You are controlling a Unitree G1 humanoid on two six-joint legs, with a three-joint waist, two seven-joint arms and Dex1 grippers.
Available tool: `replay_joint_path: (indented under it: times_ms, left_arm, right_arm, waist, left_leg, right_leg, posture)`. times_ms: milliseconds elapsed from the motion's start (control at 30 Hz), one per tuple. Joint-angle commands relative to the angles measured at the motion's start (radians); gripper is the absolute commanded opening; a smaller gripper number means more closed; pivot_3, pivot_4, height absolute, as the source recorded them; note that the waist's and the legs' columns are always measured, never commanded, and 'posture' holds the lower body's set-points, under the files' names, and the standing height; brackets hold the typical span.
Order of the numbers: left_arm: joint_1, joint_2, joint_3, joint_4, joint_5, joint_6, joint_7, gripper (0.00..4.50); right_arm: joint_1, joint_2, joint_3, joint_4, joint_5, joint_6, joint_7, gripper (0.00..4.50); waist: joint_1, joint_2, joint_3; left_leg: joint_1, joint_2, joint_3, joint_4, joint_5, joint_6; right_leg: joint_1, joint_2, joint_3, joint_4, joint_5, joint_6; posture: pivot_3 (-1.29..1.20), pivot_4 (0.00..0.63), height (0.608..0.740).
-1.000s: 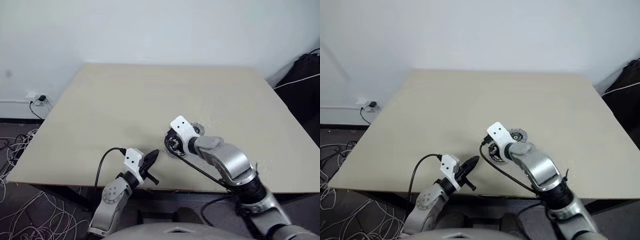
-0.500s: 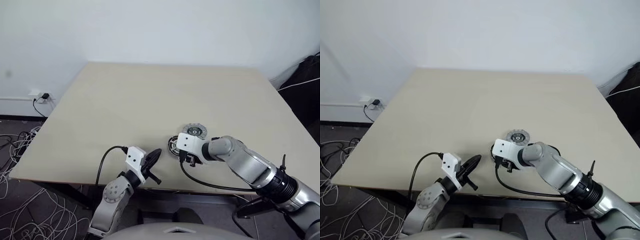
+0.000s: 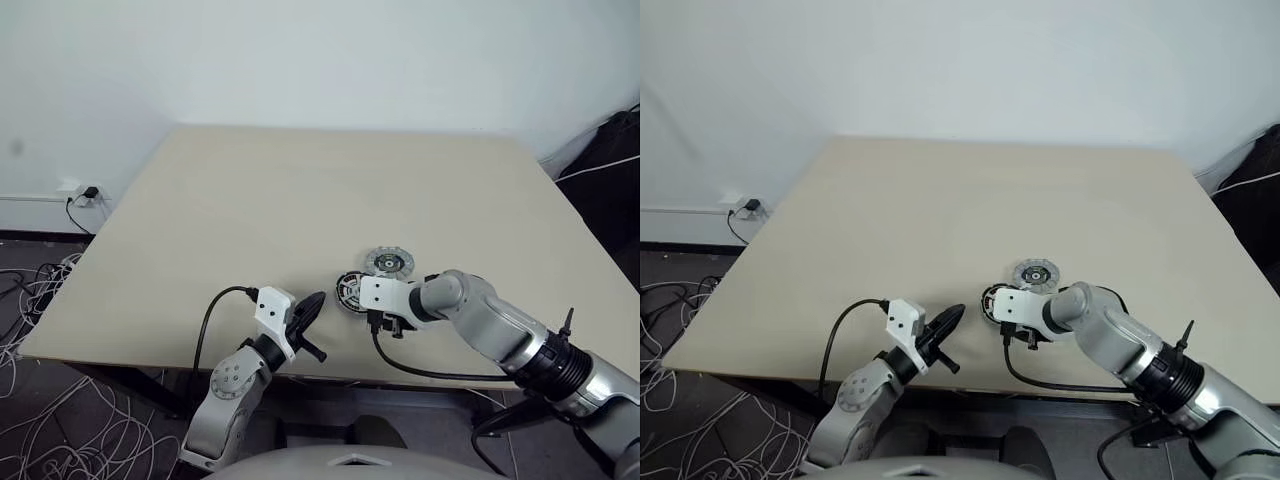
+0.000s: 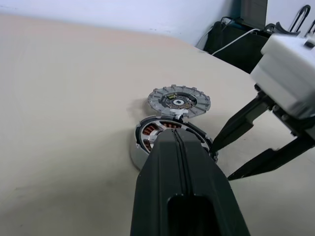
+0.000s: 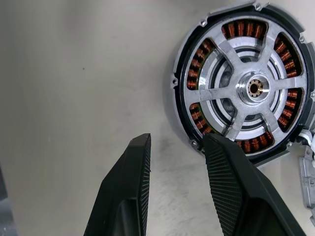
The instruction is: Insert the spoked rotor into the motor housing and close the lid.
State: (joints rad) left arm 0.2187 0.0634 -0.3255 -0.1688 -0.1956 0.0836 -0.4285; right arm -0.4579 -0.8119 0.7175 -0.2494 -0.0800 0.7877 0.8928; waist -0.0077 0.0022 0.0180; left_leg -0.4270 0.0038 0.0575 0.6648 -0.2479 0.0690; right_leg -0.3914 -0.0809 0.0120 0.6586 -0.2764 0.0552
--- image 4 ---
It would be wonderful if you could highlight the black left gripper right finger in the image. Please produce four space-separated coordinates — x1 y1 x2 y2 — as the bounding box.
175 129 252 236

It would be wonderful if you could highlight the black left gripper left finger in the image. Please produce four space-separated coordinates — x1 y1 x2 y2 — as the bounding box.
129 129 185 236

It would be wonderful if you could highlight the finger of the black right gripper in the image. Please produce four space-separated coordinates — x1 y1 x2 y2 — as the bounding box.
227 137 315 182
212 96 274 151

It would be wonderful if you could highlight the round copper-wound spoked rotor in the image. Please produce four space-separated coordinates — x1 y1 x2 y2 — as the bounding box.
136 118 218 160

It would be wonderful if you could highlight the silver ribbed motor lid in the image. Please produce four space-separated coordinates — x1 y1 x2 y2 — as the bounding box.
147 84 212 119

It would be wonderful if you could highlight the black bag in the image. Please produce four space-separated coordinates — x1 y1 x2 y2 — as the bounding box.
203 16 274 74

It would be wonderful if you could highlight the dark grey upright panel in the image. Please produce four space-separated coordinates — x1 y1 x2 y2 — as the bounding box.
239 0 268 26

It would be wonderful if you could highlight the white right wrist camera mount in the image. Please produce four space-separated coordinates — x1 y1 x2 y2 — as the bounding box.
249 32 315 117

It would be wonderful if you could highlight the white cable on bag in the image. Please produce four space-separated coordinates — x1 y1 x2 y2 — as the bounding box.
211 29 259 56

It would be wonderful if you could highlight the black looped strap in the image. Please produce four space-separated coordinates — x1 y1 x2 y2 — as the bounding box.
288 4 311 34

